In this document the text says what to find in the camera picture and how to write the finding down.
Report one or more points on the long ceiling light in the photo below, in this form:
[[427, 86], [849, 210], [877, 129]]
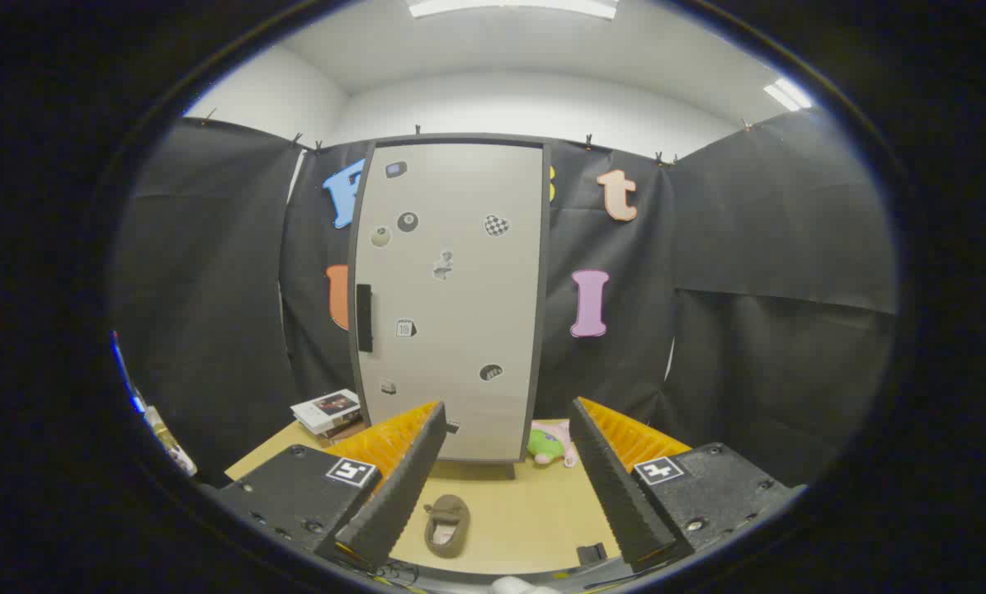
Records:
[[513, 7]]

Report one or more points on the black backdrop cloth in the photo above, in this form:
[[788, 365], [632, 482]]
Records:
[[748, 247]]

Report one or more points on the stack of books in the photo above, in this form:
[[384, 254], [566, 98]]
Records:
[[326, 410]]

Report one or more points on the blue printed box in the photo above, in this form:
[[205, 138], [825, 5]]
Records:
[[126, 379]]

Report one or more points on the small ceiling light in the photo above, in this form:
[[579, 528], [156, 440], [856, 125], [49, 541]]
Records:
[[787, 93]]

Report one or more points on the brown slipper shoe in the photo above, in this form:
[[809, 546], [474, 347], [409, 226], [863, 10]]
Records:
[[447, 528]]

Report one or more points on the grey shoe cabinet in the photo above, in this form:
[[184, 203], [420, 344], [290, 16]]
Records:
[[547, 330]]

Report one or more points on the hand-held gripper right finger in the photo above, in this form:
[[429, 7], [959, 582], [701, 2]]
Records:
[[612, 487]]

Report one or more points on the green and pink plush toy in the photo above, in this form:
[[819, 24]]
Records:
[[549, 445]]

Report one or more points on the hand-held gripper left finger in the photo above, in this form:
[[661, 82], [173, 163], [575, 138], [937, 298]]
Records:
[[406, 478]]

